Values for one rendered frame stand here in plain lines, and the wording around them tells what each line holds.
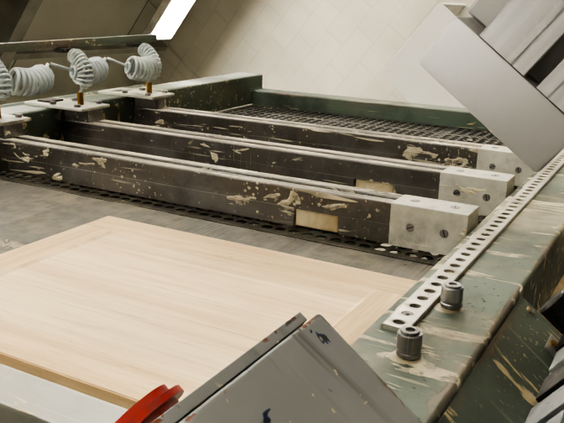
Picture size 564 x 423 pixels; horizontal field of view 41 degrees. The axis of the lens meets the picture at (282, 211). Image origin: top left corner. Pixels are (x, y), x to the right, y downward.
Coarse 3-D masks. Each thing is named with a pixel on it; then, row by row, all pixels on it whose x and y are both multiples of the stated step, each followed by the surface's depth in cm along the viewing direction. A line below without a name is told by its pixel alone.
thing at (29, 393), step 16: (0, 368) 71; (0, 384) 68; (16, 384) 69; (32, 384) 69; (48, 384) 69; (0, 400) 66; (16, 400) 66; (32, 400) 66; (48, 400) 66; (64, 400) 66; (80, 400) 66; (96, 400) 66; (0, 416) 66; (16, 416) 65; (32, 416) 64; (48, 416) 64; (64, 416) 64; (80, 416) 64; (96, 416) 64; (112, 416) 64
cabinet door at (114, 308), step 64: (0, 256) 106; (64, 256) 108; (128, 256) 109; (192, 256) 109; (256, 256) 109; (0, 320) 86; (64, 320) 88; (128, 320) 88; (192, 320) 88; (256, 320) 89; (64, 384) 75; (128, 384) 73; (192, 384) 74
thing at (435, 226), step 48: (0, 96) 159; (0, 144) 160; (48, 144) 155; (144, 192) 144; (192, 192) 138; (240, 192) 133; (288, 192) 128; (336, 192) 124; (384, 192) 125; (384, 240) 121; (432, 240) 117
